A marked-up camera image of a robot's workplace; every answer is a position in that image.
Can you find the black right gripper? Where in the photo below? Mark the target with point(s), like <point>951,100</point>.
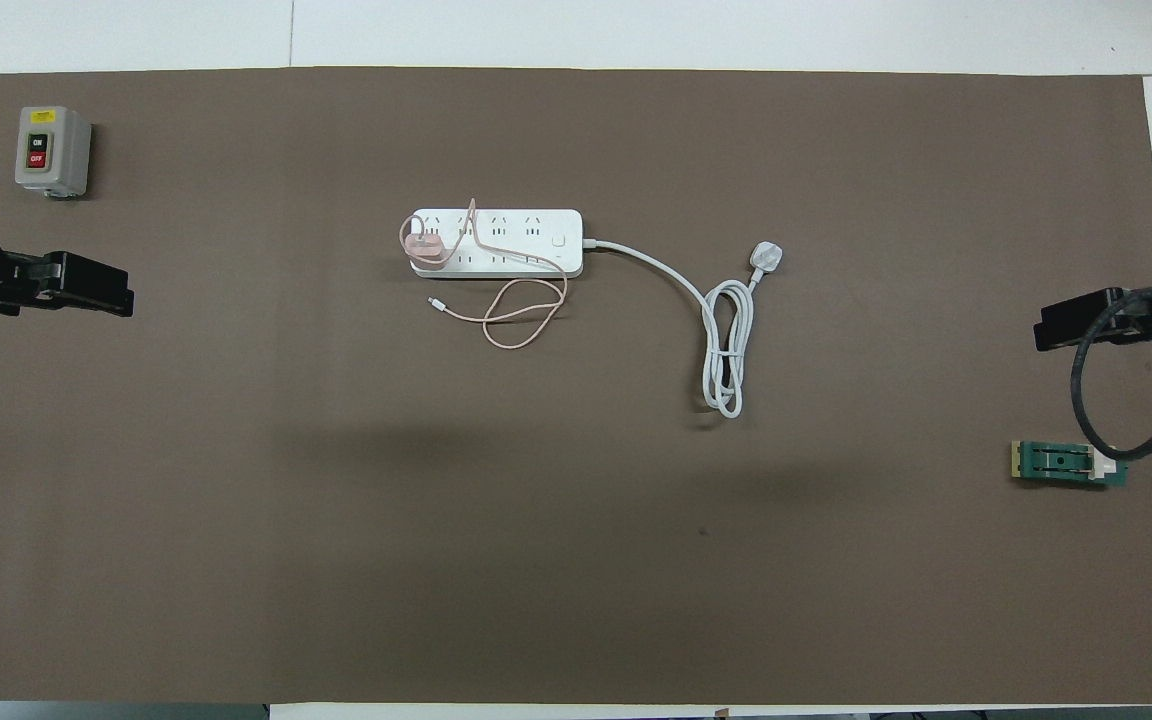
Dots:
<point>1061,325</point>

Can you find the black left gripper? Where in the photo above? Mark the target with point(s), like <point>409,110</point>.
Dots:
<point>91,285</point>

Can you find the pink charger adapter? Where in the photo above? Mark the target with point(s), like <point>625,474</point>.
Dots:
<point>424,248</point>

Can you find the white power strip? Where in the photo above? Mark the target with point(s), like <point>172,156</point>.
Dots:
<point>516,245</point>

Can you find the brown table mat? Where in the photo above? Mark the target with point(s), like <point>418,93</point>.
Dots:
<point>576,560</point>

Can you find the green knife switch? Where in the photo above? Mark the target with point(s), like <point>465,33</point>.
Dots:
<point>1056,462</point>

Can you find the grey on-off switch box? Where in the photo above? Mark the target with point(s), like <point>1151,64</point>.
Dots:
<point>51,150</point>

